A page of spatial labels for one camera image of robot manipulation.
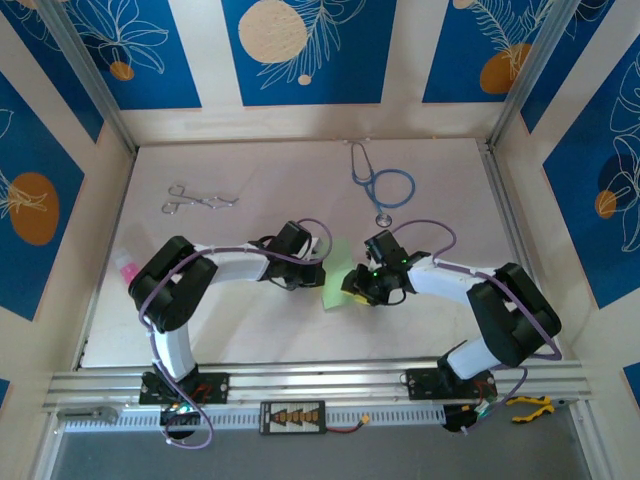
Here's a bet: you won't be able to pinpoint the blue stethoscope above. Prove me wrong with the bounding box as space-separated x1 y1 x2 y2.
347 141 417 229

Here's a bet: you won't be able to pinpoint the metal forceps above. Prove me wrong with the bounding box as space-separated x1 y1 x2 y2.
160 183 241 215

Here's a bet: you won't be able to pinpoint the black power distribution board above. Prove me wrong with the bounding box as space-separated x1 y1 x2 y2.
259 401 327 435

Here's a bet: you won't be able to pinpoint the yellow black pliers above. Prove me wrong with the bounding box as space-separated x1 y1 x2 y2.
509 394 576 425

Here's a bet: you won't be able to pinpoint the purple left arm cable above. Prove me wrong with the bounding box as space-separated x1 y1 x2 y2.
138 217 334 451

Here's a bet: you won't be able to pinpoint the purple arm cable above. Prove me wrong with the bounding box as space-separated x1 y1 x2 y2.
138 217 334 451
392 219 562 434

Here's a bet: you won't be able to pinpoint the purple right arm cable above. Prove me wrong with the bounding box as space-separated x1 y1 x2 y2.
392 219 562 434

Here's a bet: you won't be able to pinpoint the aluminium mounting rail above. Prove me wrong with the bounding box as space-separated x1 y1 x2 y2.
42 357 594 416

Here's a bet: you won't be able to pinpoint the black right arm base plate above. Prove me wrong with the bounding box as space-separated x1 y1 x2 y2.
405 368 499 401

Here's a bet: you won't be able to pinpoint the red wire with yellow connector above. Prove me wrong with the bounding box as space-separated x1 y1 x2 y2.
324 415 374 435

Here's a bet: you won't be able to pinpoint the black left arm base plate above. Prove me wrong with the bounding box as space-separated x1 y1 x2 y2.
138 372 231 405

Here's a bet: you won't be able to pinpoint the aluminium side rail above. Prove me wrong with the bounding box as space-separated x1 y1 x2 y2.
478 139 544 286

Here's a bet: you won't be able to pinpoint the perforated metal cable tray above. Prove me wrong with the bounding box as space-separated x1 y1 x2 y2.
59 404 446 434

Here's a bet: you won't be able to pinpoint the aluminium frame post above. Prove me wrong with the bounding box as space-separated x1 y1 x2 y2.
35 0 139 154
485 0 581 151

